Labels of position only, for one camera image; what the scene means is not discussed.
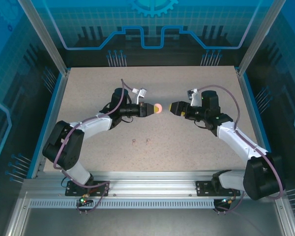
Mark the pink round charging case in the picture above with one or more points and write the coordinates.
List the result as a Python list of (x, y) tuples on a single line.
[(159, 108)]

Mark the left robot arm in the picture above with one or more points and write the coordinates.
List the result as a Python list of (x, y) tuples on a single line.
[(96, 123)]

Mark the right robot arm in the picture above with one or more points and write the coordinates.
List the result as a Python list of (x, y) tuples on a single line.
[(238, 140)]

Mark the blue table edge strip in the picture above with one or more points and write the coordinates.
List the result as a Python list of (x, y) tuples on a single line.
[(253, 98), (52, 110)]

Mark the small LED connector board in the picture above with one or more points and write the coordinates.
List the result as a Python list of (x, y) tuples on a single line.
[(83, 200), (227, 201)]

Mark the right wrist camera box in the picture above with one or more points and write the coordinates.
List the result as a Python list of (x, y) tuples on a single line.
[(194, 97)]

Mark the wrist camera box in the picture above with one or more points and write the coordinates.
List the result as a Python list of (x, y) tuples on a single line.
[(194, 97), (140, 92)]

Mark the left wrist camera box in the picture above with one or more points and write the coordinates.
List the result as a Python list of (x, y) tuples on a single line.
[(140, 92)]

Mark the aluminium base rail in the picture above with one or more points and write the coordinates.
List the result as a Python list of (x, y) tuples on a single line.
[(150, 184)]

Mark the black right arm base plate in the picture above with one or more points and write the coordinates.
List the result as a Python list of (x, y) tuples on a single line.
[(204, 188)]

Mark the aluminium frame post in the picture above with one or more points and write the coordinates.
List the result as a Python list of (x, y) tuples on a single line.
[(260, 37), (44, 37)]

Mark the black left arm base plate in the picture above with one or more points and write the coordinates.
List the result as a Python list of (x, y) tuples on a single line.
[(71, 191)]

